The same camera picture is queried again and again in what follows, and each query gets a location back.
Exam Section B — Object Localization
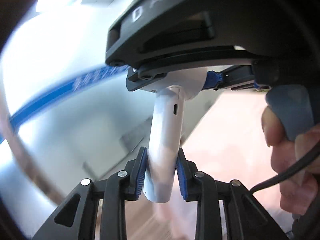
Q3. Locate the person's right hand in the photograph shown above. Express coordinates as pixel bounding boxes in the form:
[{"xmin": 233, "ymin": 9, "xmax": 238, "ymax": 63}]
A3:
[{"xmin": 261, "ymin": 107, "xmax": 319, "ymax": 215}]

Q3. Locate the black cable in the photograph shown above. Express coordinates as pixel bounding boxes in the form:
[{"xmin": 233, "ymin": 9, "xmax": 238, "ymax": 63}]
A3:
[{"xmin": 249, "ymin": 147, "xmax": 320, "ymax": 194}]

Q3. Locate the grey-blue gripper handle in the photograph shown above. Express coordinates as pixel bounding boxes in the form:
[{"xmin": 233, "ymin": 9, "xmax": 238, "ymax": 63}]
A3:
[{"xmin": 266, "ymin": 85, "xmax": 315, "ymax": 141}]

